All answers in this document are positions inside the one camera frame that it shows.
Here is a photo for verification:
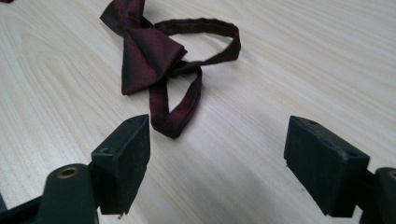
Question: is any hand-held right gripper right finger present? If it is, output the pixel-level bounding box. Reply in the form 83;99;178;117
283;115;376;217

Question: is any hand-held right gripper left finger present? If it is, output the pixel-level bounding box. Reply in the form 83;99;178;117
88;114;151;217

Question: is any dark red bow tie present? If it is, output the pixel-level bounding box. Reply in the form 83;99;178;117
99;0;242;140

